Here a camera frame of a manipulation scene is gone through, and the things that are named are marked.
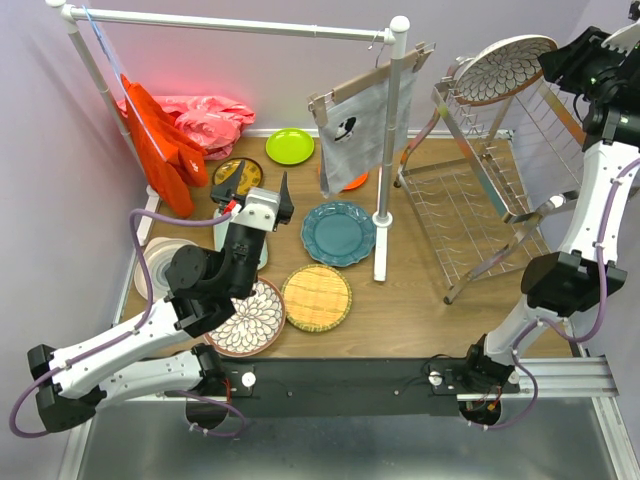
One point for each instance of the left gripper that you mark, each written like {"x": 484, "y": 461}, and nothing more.
{"x": 227, "y": 190}

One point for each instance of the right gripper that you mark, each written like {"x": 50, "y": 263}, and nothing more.
{"x": 569, "y": 58}

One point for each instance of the large floral ceramic plate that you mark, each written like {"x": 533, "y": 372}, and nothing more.
{"x": 502, "y": 69}

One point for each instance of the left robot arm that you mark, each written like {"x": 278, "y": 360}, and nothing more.
{"x": 71, "y": 384}

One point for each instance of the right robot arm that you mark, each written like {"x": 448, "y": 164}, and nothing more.
{"x": 567, "y": 290}

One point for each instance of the metal dish rack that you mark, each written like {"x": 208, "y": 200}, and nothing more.
{"x": 481, "y": 180}

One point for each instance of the dark yellow patterned plate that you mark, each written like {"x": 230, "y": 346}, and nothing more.
{"x": 252, "y": 174}

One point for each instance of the light blue divided tray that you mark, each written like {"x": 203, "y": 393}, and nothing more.
{"x": 239, "y": 242}

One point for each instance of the lime green plate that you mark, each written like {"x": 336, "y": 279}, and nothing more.
{"x": 290, "y": 146}

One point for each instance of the pink plastic bag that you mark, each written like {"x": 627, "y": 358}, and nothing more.
{"x": 215, "y": 122}

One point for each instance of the teal scalloped plate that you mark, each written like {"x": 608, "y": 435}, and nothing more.
{"x": 338, "y": 234}

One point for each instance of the orange garment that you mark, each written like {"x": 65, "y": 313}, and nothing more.
{"x": 185, "y": 165}

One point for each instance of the orange plastic plate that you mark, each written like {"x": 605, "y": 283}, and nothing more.
{"x": 355, "y": 184}

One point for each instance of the grey panda towel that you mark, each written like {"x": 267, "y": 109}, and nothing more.
{"x": 352, "y": 140}

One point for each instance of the white striped plate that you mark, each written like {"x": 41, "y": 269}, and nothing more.
{"x": 158, "y": 255}

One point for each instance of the beige clip hanger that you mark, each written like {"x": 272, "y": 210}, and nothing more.
{"x": 413, "y": 61}

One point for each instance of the woven bamboo plate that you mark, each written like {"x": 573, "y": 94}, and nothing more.
{"x": 317, "y": 298}

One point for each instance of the brown rim floral plate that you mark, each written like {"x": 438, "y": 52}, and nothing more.
{"x": 256, "y": 324}

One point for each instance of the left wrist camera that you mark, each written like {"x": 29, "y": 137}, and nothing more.
{"x": 258, "y": 209}

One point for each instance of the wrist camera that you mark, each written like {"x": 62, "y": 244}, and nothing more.
{"x": 258, "y": 209}
{"x": 623, "y": 40}

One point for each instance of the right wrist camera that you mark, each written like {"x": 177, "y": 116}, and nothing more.
{"x": 623, "y": 40}

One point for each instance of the blue wire hanger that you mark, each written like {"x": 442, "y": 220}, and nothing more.
{"x": 113, "y": 61}

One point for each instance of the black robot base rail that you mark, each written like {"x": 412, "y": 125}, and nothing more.
{"x": 363, "y": 387}

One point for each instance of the white clothes rack frame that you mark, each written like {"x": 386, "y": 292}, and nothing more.
{"x": 394, "y": 36}

